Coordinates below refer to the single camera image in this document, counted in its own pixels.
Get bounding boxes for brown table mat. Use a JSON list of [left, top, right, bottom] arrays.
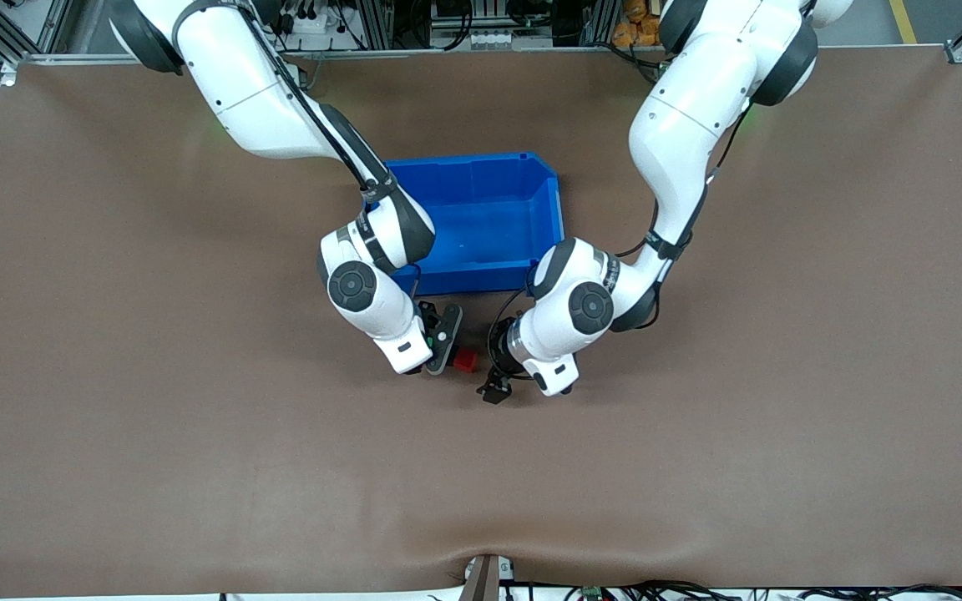
[[0, 46, 962, 598]]

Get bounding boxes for orange snack bag pile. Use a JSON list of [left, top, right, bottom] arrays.
[[611, 0, 669, 48]]

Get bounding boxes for blue plastic storage bin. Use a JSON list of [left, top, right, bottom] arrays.
[[381, 152, 566, 298]]

